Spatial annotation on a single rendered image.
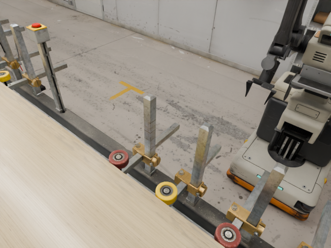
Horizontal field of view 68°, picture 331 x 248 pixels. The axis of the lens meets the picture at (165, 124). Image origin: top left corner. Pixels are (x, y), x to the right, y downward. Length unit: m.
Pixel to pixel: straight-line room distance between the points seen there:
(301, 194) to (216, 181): 0.62
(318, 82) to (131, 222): 1.13
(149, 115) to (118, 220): 0.39
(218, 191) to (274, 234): 0.48
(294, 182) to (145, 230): 1.34
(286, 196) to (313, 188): 0.18
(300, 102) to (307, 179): 0.66
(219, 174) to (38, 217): 1.56
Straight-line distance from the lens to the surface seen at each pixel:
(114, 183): 0.96
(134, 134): 2.45
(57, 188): 1.00
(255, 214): 0.96
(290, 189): 1.94
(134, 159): 1.13
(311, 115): 1.63
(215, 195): 2.05
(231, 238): 0.87
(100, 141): 1.40
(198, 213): 1.13
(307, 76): 1.50
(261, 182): 1.14
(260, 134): 2.13
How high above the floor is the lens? 1.67
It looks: 41 degrees down
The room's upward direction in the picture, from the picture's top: 3 degrees clockwise
